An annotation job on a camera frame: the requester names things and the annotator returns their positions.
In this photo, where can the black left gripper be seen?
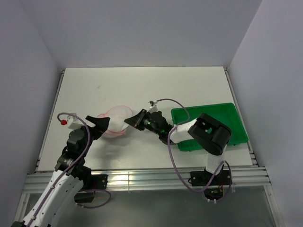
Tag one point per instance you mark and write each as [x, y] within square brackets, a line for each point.
[101, 123]

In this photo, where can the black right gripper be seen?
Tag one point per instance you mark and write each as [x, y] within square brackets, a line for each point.
[137, 120]

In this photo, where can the white cloth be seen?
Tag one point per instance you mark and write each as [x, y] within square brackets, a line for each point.
[117, 125]

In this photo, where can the mesh laundry bag pink trim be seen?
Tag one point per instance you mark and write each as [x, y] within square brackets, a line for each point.
[121, 112]

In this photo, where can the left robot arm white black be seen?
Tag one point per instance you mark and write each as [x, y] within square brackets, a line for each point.
[71, 179]

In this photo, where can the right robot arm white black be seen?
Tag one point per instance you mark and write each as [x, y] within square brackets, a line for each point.
[208, 132]

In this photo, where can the green plastic tray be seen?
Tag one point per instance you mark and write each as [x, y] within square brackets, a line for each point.
[226, 113]

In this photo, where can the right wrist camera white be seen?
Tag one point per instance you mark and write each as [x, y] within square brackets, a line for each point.
[153, 106]

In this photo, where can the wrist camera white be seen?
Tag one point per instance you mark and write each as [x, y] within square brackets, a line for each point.
[72, 122]
[153, 106]

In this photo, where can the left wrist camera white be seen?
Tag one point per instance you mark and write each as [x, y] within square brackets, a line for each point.
[72, 122]

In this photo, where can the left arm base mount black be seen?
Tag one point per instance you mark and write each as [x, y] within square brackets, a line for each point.
[95, 184]

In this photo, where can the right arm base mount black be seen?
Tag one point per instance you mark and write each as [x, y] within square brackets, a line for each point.
[201, 178]

